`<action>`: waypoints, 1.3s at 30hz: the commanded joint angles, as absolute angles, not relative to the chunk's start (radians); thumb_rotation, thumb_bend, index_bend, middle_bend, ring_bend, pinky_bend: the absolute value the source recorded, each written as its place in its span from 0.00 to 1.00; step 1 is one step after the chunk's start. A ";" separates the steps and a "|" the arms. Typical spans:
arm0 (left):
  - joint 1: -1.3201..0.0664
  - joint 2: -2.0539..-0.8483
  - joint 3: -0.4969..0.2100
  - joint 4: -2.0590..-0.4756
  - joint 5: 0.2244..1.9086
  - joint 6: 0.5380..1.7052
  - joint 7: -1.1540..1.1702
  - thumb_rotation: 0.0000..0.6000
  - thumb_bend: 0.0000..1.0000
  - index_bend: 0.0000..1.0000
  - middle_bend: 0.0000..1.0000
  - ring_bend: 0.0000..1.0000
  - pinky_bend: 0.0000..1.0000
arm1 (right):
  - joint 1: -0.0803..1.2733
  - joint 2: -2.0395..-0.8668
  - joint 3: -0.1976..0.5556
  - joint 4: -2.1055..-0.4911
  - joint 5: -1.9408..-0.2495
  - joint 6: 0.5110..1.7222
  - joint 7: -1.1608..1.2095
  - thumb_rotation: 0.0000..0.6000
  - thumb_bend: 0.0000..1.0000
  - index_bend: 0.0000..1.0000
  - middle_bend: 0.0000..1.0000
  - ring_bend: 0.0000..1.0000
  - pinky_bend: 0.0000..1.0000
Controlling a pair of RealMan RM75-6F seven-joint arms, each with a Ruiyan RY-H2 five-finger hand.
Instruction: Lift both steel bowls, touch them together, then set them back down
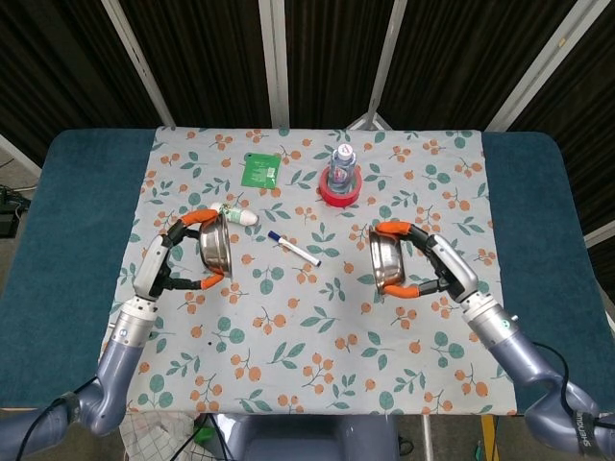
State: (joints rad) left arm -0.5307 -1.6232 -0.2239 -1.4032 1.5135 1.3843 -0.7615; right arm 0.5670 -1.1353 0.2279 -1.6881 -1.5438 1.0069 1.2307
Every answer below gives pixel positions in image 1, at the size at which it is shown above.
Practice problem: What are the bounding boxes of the yellow floor stand leg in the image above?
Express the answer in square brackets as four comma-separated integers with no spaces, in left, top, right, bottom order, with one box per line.
[480,415,499,461]

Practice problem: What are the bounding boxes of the green foil sachet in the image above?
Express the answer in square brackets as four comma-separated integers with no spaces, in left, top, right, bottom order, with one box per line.
[239,152,283,189]

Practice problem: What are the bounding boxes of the black power strip with cables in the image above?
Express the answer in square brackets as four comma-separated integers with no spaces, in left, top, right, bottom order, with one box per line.
[0,185,31,239]

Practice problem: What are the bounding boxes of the stainless steel bowl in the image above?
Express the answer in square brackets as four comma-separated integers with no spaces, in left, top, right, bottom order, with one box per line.
[367,228,409,295]
[197,213,235,279]

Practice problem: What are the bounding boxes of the teal blue table cover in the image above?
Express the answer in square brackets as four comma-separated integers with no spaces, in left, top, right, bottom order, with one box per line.
[0,127,602,417]

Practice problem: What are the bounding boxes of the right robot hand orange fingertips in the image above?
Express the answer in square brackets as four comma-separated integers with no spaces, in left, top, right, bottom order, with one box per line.
[374,220,480,304]

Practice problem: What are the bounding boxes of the clear plastic water bottle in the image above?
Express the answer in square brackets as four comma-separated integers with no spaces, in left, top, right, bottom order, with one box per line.
[328,142,358,186]

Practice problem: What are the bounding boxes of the white grid-pattern cloth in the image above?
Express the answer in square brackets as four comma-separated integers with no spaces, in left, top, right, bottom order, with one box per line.
[119,412,227,461]

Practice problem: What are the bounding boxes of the thin white metal pole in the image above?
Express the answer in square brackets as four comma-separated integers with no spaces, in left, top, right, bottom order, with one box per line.
[421,415,434,461]

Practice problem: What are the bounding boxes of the white blue-capped marker pen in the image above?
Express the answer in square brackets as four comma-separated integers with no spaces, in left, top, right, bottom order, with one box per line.
[267,230,322,267]

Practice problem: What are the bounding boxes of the red tape roll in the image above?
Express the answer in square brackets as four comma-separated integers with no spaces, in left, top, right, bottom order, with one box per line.
[318,165,364,209]

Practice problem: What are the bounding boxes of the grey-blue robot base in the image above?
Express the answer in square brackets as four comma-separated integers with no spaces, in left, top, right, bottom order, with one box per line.
[215,412,400,461]

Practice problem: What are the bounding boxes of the floral orange fruit tablecloth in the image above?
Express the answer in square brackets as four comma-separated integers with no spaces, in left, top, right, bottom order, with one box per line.
[87,125,519,417]

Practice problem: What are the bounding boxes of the green plug with cable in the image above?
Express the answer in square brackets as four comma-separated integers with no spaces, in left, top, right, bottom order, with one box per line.
[172,417,227,461]

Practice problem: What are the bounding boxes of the small white green-label bottle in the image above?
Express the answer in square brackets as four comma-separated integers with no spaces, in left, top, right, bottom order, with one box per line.
[209,201,259,229]

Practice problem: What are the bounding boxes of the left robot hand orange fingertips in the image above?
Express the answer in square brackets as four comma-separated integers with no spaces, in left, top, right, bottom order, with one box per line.
[132,209,227,302]

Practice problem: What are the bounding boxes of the white partition frame post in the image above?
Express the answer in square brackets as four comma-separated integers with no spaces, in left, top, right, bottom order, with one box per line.
[583,219,615,249]
[100,0,177,129]
[258,0,290,130]
[0,133,42,182]
[483,0,593,132]
[345,0,409,132]

